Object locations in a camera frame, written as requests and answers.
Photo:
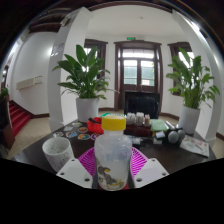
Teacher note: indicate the red carpeted staircase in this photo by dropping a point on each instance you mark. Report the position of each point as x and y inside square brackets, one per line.
[17, 116]

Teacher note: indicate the grey-headed microphone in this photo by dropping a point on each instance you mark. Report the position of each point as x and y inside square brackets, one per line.
[172, 137]
[181, 133]

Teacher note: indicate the black office chair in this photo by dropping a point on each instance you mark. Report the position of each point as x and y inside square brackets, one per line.
[141, 104]

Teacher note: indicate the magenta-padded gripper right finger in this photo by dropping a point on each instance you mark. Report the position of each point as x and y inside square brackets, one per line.
[151, 171]

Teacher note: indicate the white printed paper leaflet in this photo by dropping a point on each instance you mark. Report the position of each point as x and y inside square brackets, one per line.
[195, 145]

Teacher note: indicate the green exit sign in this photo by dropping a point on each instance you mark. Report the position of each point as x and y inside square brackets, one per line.
[131, 38]

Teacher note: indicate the green notebook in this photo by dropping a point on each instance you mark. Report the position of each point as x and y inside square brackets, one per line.
[158, 125]

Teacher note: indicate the potted green plant white pot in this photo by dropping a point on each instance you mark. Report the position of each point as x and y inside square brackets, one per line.
[87, 110]
[189, 120]

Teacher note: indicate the brown box of small items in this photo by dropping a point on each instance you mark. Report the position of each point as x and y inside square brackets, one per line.
[138, 128]

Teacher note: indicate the white speckled cup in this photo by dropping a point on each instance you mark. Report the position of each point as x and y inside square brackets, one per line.
[57, 153]

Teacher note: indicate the dark-framed window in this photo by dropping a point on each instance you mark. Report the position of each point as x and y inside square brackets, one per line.
[100, 48]
[176, 50]

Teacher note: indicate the yellow-capped clear drink bottle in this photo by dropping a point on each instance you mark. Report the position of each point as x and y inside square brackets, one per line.
[113, 150]

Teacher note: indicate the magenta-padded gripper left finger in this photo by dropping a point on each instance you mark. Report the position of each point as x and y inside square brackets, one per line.
[75, 171]

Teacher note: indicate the red plastic box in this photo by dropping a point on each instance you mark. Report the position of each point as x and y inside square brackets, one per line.
[94, 126]

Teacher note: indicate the round printed sticker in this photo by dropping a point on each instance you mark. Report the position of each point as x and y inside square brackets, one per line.
[58, 134]
[71, 134]
[83, 136]
[82, 129]

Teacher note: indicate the dark wooden glazed door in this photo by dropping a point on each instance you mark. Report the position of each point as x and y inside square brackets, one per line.
[138, 71]

